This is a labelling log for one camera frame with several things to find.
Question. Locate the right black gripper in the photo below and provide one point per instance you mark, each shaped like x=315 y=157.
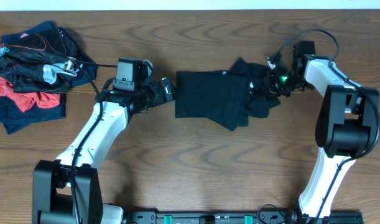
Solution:
x=271 y=91

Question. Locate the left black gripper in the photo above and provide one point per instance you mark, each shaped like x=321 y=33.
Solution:
x=158 y=98

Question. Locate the black polo shirt with logo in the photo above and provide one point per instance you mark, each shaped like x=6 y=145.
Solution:
x=227 y=97

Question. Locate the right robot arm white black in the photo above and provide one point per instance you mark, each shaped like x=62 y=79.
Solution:
x=347 y=128

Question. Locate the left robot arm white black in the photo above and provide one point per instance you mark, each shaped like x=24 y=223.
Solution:
x=67 y=189

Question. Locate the navy blue garment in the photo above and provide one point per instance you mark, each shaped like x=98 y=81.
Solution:
x=12 y=118

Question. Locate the red garment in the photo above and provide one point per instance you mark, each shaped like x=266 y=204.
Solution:
x=25 y=101

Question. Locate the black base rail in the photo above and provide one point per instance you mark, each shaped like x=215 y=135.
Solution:
x=265 y=215

